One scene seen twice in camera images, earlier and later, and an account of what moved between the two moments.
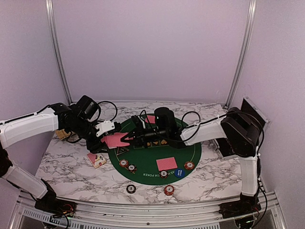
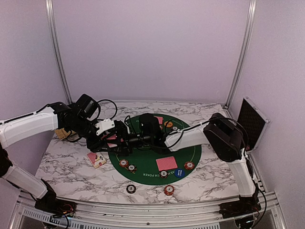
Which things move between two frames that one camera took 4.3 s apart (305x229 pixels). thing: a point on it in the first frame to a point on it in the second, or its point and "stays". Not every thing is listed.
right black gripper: [139, 136] to [125, 146]
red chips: [124, 162] stays
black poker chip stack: [131, 189] stays
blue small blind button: [179, 173] stays
